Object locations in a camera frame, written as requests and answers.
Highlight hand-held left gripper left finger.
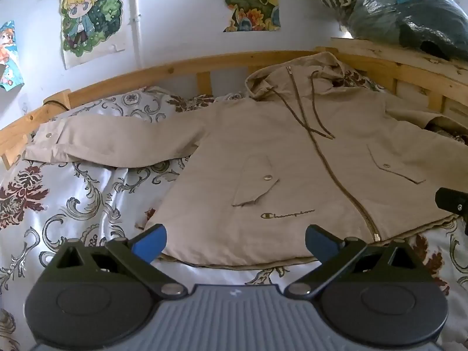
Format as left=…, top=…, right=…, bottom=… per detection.
left=44, top=224, right=189, bottom=298

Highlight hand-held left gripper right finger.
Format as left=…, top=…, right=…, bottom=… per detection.
left=283, top=224, right=426, bottom=298

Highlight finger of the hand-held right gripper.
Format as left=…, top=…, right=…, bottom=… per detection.
left=435, top=187, right=468, bottom=224

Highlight beige hooded zip jacket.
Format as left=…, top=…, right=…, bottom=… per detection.
left=23, top=52, right=468, bottom=268

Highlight plastic bag of dark clothes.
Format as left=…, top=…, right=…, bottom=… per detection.
left=345, top=0, right=468, bottom=61

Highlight floral patterned bedsheet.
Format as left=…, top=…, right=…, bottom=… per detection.
left=0, top=69, right=468, bottom=351

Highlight floral patterned pillow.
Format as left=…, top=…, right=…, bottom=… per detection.
left=166, top=92, right=253, bottom=113
left=55, top=86, right=180, bottom=123

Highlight cartoon poster with blue edge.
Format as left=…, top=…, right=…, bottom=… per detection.
left=0, top=20, right=25, bottom=92

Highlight blond cartoon figure poster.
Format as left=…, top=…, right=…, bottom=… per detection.
left=59, top=0, right=127, bottom=69

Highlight wooden bed frame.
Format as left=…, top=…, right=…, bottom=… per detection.
left=0, top=37, right=468, bottom=171

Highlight white wall pipe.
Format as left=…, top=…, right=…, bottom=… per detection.
left=129, top=0, right=144, bottom=67

